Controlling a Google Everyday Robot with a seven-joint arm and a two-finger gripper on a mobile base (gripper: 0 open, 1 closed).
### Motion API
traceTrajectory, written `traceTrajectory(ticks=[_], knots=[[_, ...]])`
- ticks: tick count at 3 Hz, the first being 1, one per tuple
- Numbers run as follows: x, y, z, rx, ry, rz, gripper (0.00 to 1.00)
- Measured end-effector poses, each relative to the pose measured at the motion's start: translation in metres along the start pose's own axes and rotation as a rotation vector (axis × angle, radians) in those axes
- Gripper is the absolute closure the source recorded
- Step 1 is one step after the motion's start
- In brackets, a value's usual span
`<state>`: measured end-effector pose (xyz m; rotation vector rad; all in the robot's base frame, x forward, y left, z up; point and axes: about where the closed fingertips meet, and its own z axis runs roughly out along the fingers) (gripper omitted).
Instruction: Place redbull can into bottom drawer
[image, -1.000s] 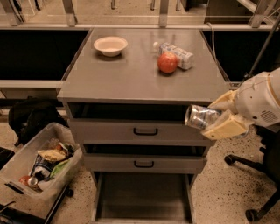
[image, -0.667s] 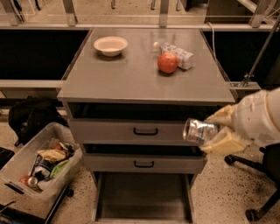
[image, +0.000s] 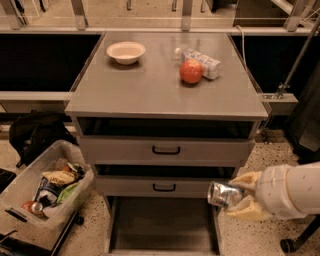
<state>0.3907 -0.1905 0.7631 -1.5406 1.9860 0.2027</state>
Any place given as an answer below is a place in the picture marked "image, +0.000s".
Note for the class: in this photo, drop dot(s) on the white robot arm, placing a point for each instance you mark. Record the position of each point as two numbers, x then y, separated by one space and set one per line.
303 184

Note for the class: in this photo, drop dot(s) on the white ceramic bowl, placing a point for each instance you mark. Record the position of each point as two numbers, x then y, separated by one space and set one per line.
126 52

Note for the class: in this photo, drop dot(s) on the grey drawer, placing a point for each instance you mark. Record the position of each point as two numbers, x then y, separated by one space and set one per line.
143 186
165 151

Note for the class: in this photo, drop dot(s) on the clear plastic bin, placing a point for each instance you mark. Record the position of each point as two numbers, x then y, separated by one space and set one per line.
39 230

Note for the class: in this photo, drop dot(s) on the middle grey drawer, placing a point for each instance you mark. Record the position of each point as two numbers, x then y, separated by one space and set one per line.
143 186

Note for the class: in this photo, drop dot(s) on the red can in bin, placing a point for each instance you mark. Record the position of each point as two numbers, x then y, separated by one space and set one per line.
32 207

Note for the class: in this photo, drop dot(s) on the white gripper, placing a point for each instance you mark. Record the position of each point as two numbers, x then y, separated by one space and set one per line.
272 190

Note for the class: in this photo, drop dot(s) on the bottom open drawer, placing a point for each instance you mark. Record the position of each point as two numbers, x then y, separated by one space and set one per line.
142 226

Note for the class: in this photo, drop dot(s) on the black cart under bin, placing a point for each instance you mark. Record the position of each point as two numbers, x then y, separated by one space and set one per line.
10 246

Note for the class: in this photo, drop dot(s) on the metal clamp bracket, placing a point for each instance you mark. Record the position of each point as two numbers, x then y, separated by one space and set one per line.
283 86

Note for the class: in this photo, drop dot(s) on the plastic water bottle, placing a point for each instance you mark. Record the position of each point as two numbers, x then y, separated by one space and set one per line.
211 66

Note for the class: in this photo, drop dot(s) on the red apple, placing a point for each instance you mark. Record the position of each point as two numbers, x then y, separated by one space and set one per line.
191 71

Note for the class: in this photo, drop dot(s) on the green snack bag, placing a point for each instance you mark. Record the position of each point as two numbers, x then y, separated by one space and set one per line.
66 192

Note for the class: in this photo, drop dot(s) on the black backpack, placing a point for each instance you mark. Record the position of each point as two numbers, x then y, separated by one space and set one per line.
31 134

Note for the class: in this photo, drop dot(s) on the top grey drawer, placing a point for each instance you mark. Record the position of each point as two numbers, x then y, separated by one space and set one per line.
165 151

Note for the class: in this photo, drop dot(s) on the yellow chip bag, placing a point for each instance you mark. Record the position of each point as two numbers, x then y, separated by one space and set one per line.
60 177

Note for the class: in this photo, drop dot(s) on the grey drawer cabinet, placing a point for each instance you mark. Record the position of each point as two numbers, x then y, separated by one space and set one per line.
149 99

